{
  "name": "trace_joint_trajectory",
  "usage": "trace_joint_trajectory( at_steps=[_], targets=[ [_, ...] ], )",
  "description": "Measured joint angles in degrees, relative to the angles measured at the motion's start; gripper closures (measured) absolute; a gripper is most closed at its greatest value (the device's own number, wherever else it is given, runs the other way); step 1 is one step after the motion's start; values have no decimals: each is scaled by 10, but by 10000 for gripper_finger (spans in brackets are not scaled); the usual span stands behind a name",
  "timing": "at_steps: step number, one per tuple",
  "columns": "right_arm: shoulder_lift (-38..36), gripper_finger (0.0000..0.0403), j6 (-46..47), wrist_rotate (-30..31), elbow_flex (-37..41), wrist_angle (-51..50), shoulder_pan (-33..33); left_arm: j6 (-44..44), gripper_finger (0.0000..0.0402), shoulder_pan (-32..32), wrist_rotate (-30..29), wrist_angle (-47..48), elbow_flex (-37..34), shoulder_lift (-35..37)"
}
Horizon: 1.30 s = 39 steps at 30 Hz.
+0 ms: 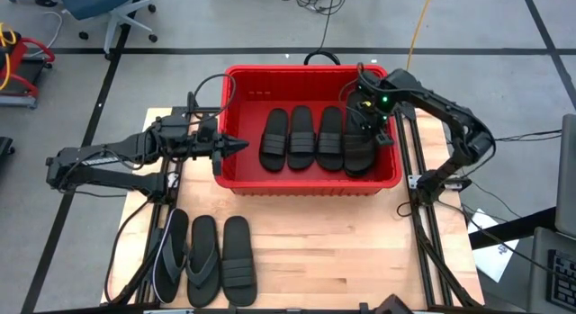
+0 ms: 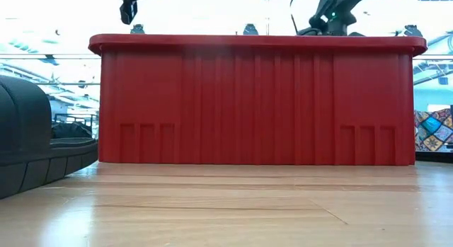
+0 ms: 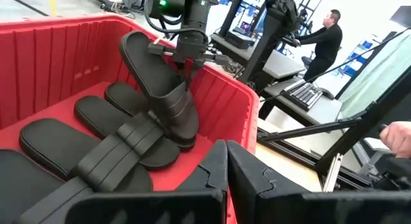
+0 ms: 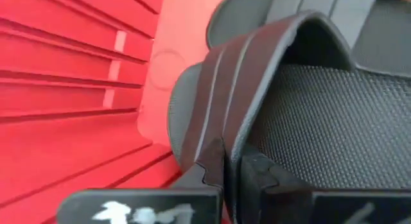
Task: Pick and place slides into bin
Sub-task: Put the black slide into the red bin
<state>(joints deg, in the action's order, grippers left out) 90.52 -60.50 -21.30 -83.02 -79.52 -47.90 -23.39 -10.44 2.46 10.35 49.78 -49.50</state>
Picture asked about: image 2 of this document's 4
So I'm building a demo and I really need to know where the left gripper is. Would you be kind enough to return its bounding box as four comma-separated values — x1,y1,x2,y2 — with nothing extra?
111,0,171,25

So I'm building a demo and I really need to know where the black slide sandal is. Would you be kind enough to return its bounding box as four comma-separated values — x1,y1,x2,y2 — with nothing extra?
0,75,99,200

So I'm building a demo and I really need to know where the red plastic bin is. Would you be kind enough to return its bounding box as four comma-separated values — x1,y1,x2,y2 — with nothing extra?
88,33,428,166

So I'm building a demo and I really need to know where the black rounded bag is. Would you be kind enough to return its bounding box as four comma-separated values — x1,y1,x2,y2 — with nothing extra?
52,122,98,140

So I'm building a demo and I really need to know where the colourful patterned cloth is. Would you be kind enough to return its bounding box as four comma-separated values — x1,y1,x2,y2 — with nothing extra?
414,108,453,153

